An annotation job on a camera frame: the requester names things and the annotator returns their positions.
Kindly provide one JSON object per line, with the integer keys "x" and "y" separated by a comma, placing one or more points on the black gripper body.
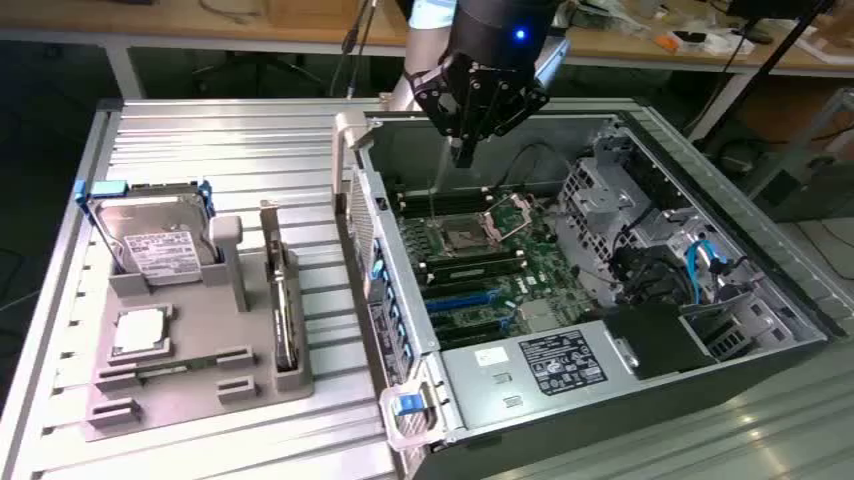
{"x": 493, "y": 30}

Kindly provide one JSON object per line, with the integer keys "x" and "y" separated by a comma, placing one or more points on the green motherboard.
{"x": 533, "y": 285}

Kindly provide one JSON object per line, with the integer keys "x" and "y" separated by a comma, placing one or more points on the green RAM stick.
{"x": 173, "y": 365}

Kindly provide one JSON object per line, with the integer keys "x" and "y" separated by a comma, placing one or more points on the open black PC case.
{"x": 667, "y": 410}

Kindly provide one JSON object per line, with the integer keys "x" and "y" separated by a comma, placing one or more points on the blue case latch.
{"x": 407, "y": 405}

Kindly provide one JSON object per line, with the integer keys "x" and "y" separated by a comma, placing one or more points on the silver CPU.
{"x": 138, "y": 331}

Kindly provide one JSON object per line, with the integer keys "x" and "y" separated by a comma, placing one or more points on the thin metal locking lever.
{"x": 435, "y": 205}

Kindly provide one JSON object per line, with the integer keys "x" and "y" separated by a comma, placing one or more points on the grey parts rack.
{"x": 200, "y": 340}

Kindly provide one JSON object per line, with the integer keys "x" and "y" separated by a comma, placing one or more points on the wooden desk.
{"x": 133, "y": 15}

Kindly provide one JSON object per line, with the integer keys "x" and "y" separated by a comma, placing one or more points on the black tripod pole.
{"x": 766, "y": 66}

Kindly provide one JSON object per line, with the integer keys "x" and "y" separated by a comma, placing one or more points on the grey equipment box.
{"x": 814, "y": 190}

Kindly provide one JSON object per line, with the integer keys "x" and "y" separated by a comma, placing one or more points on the black plastic shroud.
{"x": 647, "y": 340}

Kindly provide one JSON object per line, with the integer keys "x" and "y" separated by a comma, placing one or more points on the black chair base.
{"x": 266, "y": 65}

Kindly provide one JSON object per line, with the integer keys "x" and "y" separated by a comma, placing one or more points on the metal disk bay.
{"x": 600, "y": 200}

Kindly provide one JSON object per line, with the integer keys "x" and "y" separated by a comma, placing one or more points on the grey power supply unit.
{"x": 493, "y": 385}

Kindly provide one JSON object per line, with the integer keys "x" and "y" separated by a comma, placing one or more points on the CPU socket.
{"x": 465, "y": 235}

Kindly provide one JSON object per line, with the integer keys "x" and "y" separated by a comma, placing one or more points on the black expansion slot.
{"x": 469, "y": 332}

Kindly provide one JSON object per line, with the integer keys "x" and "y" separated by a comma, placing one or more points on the blue expansion slot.
{"x": 467, "y": 301}

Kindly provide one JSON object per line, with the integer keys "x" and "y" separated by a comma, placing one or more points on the hard disk with blue bracket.
{"x": 153, "y": 235}

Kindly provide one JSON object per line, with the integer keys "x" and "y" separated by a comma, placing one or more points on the open metal socket cover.
{"x": 509, "y": 212}

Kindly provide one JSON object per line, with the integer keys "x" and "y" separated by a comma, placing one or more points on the black installed RAM stick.
{"x": 473, "y": 267}

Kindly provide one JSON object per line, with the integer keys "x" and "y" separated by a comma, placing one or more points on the white and orange packaging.
{"x": 700, "y": 42}

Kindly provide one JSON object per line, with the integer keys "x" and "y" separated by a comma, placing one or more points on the graphics card with black fan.
{"x": 283, "y": 320}

